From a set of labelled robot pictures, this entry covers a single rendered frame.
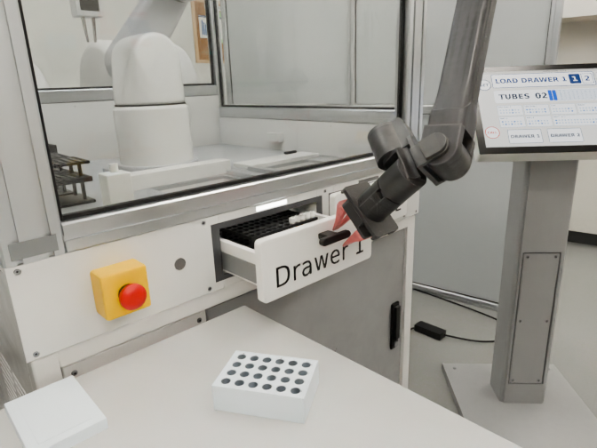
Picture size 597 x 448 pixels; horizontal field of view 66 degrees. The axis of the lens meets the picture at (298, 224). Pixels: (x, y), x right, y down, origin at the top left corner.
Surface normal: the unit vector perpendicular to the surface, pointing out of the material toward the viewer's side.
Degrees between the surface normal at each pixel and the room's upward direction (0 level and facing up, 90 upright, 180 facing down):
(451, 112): 59
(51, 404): 0
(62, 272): 90
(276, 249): 90
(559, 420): 3
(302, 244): 90
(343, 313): 90
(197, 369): 0
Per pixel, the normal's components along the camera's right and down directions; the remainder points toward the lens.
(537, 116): -0.07, -0.39
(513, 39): -0.62, 0.25
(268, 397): -0.25, 0.29
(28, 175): 0.69, 0.19
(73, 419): -0.04, -0.95
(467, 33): -0.54, -0.28
